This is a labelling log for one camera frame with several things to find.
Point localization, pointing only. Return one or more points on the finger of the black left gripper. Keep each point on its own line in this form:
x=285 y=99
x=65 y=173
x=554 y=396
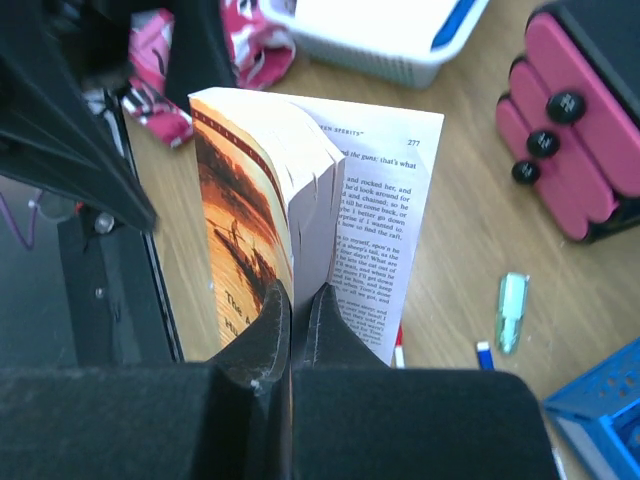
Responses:
x=50 y=139

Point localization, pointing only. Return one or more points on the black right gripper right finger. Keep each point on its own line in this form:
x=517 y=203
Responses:
x=321 y=337

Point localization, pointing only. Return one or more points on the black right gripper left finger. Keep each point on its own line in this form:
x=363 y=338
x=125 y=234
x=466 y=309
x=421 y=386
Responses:
x=261 y=352

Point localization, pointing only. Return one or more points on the orange cover paperback book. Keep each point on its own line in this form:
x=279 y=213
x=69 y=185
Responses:
x=312 y=191

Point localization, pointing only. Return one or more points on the green correction tape dispenser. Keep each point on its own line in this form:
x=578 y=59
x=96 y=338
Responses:
x=511 y=307

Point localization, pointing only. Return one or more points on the red capped whiteboard marker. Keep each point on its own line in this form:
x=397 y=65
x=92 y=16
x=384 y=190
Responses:
x=399 y=356

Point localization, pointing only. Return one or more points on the blue capped whiteboard marker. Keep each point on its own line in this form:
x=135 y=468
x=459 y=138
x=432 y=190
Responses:
x=484 y=356

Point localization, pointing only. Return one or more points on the pink camouflage cloth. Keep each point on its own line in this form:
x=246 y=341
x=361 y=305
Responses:
x=180 y=47

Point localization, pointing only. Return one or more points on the blue magazine file rack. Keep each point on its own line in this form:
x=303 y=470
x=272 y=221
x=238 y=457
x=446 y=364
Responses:
x=598 y=414

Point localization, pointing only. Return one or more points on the white plastic basket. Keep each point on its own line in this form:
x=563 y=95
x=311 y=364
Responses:
x=405 y=42

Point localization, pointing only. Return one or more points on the black pink drawer cabinet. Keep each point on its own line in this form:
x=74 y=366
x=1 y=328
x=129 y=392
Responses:
x=570 y=117

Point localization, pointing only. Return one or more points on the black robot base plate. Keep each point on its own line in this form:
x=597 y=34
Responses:
x=119 y=312

